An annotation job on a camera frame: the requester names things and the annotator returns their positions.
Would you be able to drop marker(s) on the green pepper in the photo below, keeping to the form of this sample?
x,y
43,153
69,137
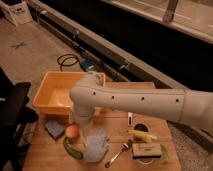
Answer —
x,y
71,151

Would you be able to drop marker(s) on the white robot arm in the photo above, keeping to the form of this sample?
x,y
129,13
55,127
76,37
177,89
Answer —
x,y
189,107

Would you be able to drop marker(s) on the blue box on floor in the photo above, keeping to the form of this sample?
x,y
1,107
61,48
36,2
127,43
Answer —
x,y
87,65

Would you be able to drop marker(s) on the dark round cup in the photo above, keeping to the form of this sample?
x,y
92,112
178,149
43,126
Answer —
x,y
141,127

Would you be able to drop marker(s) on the yellow plastic tub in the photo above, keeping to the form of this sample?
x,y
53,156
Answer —
x,y
52,96

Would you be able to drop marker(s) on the peach fruit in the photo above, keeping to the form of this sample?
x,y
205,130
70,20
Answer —
x,y
72,131

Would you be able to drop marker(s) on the light blue cloth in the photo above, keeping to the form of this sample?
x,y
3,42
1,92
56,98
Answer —
x,y
96,146

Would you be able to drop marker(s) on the metal spoon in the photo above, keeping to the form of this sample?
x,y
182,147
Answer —
x,y
125,146

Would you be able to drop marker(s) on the blue sponge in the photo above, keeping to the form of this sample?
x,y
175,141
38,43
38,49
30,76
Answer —
x,y
54,129

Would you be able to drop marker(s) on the white bowl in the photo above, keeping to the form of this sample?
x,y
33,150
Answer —
x,y
145,161

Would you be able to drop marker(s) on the green cloth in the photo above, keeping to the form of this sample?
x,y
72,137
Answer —
x,y
164,157

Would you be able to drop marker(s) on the black chair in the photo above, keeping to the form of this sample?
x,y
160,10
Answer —
x,y
14,115

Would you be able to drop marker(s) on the white cardboard box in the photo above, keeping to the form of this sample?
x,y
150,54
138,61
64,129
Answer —
x,y
17,14

